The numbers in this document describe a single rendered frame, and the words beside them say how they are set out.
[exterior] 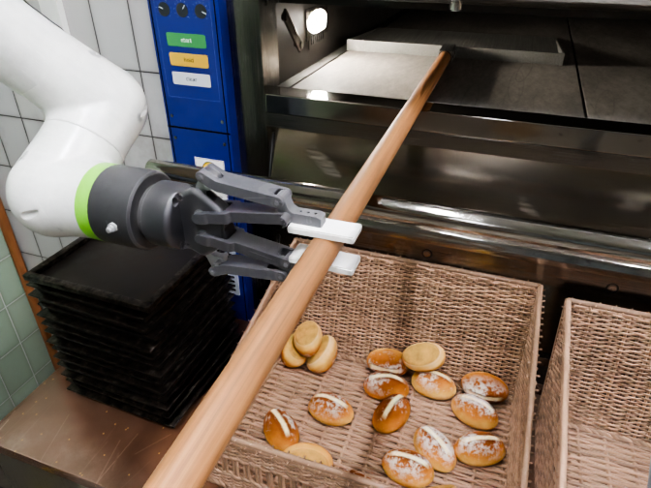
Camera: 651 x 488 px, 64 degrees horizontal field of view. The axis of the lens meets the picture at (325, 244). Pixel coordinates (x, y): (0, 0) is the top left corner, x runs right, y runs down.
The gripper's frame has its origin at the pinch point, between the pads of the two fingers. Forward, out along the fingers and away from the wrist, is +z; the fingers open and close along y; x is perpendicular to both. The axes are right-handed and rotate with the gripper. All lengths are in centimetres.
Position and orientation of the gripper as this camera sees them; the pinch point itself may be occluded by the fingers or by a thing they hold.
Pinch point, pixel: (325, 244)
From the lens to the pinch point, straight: 53.5
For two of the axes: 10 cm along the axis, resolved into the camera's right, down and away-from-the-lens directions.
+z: 9.4, 1.8, -2.8
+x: -3.4, 5.0, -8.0
